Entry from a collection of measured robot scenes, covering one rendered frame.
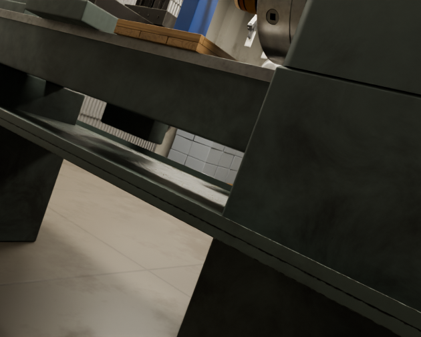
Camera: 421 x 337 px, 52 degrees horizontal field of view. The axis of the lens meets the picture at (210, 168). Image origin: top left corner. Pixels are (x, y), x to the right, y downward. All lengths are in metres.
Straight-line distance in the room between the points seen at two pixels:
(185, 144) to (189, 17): 5.19
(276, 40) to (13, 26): 0.98
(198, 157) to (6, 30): 4.77
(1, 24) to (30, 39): 0.21
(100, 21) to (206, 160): 4.96
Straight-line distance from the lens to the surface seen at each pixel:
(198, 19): 1.30
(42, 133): 1.17
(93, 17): 1.32
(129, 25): 1.22
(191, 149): 6.33
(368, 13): 0.85
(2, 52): 1.71
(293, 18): 1.01
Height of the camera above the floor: 0.68
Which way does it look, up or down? 4 degrees down
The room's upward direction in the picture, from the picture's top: 20 degrees clockwise
